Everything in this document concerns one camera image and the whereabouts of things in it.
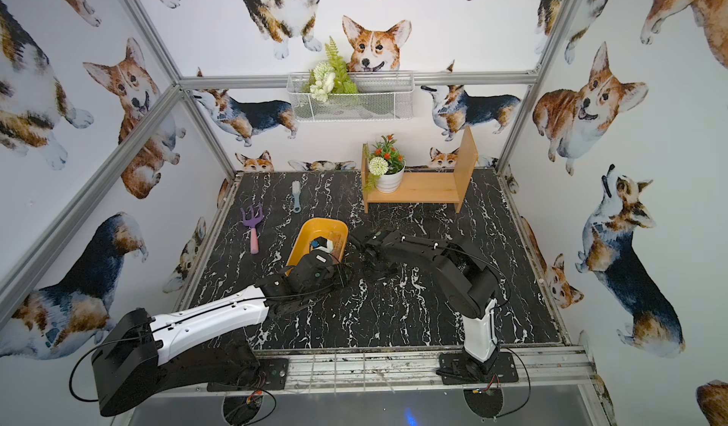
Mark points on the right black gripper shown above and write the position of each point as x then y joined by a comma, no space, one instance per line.
370,241

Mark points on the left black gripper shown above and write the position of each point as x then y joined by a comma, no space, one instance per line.
327,257

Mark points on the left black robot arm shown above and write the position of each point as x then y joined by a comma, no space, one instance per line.
145,355

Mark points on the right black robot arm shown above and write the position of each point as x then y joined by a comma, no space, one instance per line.
466,280

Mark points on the yellow plastic storage box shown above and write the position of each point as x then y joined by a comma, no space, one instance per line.
335,231

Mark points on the wooden shelf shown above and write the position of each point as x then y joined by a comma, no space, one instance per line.
422,187

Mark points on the purple pink garden fork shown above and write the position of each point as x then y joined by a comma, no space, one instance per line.
251,218

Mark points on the white potted plant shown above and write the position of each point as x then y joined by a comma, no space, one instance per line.
384,165

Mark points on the teal cleaning brush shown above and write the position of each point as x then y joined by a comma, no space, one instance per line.
296,195

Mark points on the green fern white flowers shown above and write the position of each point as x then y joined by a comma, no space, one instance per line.
330,77

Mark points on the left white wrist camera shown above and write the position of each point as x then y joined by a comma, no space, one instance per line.
321,247

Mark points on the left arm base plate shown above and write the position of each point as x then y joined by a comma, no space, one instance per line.
269,374

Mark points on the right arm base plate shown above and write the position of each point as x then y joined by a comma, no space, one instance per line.
461,368

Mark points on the white wire wall basket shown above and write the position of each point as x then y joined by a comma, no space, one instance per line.
378,96

